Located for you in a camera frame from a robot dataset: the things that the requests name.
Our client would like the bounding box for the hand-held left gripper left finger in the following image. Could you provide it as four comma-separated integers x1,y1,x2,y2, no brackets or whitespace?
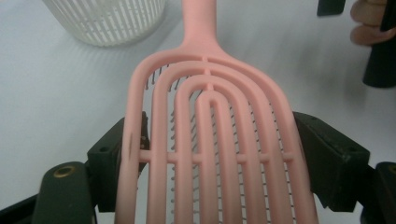
87,110,151,213

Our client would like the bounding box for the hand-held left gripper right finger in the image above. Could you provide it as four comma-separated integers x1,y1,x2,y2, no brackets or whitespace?
292,111,372,214

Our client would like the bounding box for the pink hairbrush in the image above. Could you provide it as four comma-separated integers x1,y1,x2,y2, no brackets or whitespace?
114,0,319,224

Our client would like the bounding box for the white slotted plastic basket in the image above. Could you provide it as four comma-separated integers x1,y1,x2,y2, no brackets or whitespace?
41,0,166,48

